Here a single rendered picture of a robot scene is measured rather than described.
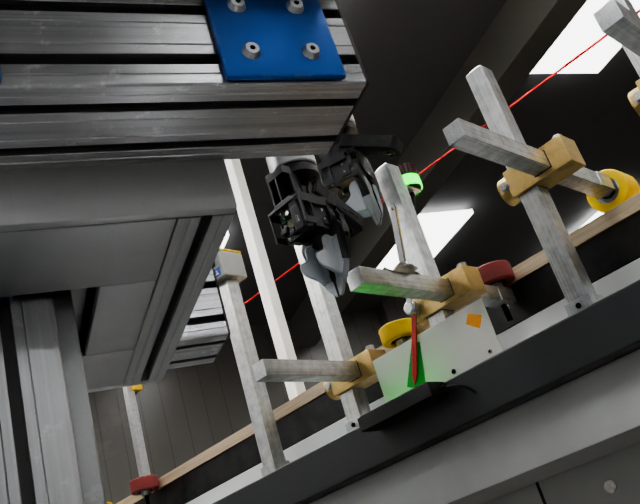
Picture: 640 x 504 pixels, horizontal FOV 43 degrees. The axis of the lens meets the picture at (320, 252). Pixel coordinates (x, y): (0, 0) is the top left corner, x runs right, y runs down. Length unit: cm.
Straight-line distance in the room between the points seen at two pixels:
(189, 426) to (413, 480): 642
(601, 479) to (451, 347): 35
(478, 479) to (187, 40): 101
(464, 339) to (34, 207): 94
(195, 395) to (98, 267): 732
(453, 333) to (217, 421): 659
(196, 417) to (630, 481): 661
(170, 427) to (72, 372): 715
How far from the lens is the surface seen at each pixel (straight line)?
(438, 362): 142
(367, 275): 124
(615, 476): 152
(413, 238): 148
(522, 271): 159
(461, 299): 141
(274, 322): 315
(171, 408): 787
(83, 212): 58
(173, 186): 61
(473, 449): 141
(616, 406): 129
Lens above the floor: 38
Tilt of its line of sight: 24 degrees up
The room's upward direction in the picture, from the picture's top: 18 degrees counter-clockwise
